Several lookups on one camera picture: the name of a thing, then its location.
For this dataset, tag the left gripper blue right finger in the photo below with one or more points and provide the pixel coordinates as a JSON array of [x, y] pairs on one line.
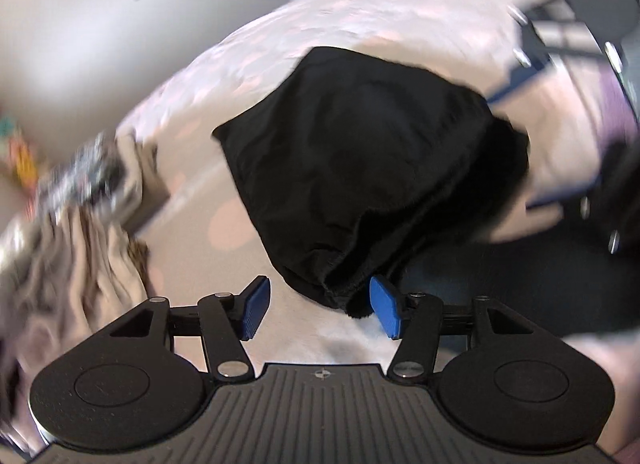
[[415, 320]]

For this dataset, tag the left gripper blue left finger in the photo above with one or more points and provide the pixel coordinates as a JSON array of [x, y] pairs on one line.
[[226, 320]]

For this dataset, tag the black shorts garment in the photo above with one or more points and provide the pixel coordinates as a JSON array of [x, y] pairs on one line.
[[354, 165]]

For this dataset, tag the beige folded clothes stack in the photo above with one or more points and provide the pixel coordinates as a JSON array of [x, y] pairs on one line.
[[62, 279]]

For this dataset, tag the olive patterned garment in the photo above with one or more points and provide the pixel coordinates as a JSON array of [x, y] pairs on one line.
[[138, 252]]

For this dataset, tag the tan folded garment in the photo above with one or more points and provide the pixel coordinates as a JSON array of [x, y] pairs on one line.
[[145, 191]]

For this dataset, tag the floral dark folded garment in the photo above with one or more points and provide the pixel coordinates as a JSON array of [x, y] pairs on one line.
[[90, 177]]

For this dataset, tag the plush toy column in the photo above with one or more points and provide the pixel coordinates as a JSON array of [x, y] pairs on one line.
[[19, 159]]

